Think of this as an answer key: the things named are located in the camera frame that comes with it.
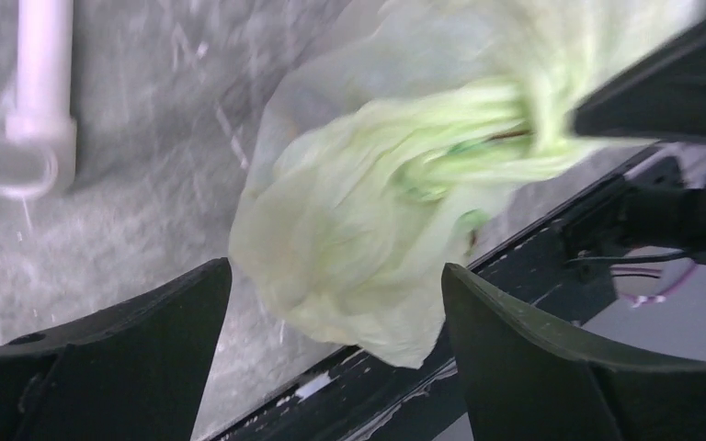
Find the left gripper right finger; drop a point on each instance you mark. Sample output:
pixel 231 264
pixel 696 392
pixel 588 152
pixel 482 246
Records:
pixel 528 375

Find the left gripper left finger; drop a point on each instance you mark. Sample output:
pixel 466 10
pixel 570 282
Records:
pixel 133 371

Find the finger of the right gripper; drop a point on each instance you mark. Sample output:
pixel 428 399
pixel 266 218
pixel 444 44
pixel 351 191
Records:
pixel 662 97

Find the light green plastic bag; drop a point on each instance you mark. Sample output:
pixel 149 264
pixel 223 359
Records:
pixel 378 162

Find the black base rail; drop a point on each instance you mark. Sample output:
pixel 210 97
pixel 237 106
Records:
pixel 559 264

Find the white PVC pipe frame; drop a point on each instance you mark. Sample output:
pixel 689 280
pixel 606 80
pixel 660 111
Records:
pixel 38 148

